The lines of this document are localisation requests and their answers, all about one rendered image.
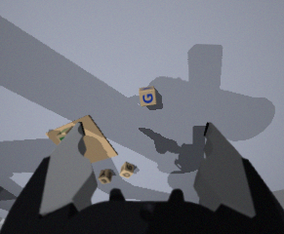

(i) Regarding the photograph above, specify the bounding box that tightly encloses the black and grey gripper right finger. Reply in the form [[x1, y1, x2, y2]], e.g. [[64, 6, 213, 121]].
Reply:
[[193, 122, 284, 234]]

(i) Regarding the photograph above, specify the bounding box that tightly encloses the tan flat mat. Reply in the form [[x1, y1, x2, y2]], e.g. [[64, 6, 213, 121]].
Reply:
[[45, 115, 118, 163]]

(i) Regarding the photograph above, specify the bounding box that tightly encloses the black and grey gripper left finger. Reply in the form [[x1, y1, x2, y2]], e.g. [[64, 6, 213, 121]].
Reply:
[[0, 122, 98, 234]]

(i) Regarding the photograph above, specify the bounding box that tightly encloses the tan letter block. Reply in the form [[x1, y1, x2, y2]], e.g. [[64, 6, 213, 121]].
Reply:
[[56, 126, 73, 141], [139, 86, 156, 106], [120, 162, 134, 178], [98, 169, 113, 184]]

